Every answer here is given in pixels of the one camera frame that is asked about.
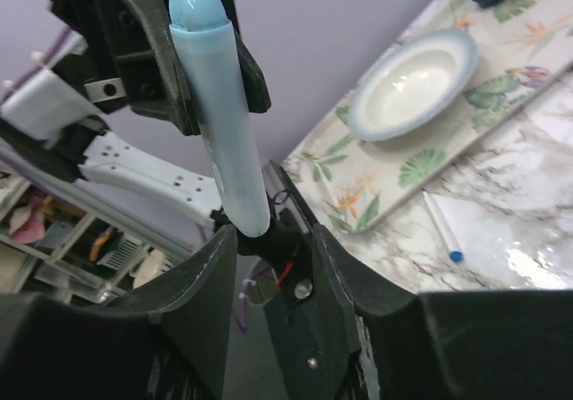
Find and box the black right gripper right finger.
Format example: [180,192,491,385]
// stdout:
[313,225,572,399]

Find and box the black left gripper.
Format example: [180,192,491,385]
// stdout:
[54,0,200,135]

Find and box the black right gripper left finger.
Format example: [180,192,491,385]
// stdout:
[1,226,236,399]

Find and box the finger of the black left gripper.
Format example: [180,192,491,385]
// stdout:
[221,0,271,114]

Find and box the light blue highlighter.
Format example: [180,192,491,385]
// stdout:
[168,0,270,237]

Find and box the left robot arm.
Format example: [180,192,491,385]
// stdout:
[1,0,271,238]

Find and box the white blue-tipped pen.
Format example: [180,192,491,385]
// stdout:
[422,189,464,263]

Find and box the white blue-rimmed plate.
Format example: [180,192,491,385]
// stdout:
[347,29,479,141]

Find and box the floral rectangular tray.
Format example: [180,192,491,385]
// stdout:
[285,0,572,234]

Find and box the black front mounting rail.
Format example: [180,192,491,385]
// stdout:
[239,162,360,399]

